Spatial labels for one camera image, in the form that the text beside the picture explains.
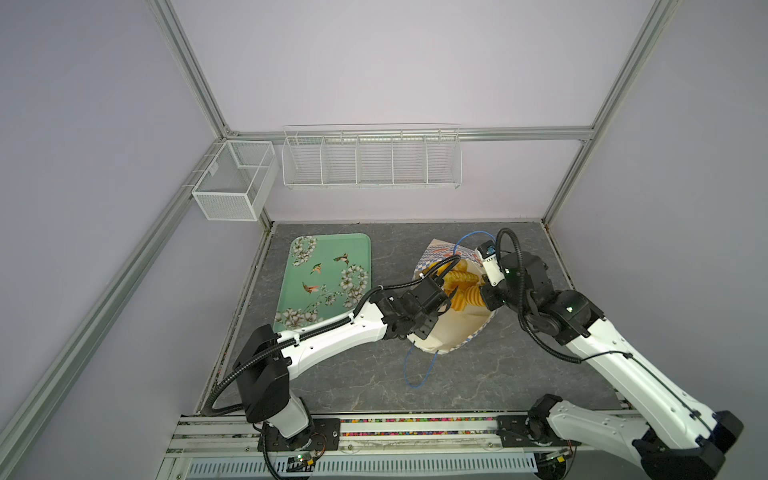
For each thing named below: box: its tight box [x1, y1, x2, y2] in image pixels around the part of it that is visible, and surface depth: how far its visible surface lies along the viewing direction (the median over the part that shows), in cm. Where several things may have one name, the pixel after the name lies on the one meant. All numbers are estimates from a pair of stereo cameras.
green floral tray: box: [273, 233, 372, 333], surface depth 108 cm
